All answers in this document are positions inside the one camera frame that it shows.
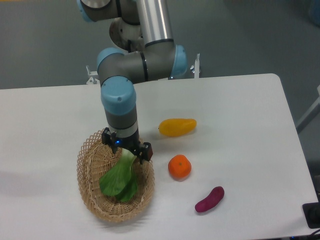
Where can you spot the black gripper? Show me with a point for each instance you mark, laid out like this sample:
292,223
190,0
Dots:
143,153

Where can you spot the green bok choy vegetable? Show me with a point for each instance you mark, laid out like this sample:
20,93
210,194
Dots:
120,181

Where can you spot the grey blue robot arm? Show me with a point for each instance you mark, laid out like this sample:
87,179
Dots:
149,54

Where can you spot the woven wicker basket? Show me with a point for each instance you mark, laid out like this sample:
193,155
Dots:
94,160

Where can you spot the yellow papaya half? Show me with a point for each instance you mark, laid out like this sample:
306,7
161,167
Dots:
175,127

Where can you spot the orange mandarin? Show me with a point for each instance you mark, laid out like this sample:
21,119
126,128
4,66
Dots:
179,167

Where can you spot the purple sweet potato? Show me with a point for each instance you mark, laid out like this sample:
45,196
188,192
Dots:
211,201

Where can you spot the black device at table edge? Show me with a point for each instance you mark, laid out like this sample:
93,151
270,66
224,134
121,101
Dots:
312,214

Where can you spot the white table leg frame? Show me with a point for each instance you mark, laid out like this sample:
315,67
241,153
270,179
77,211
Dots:
309,115

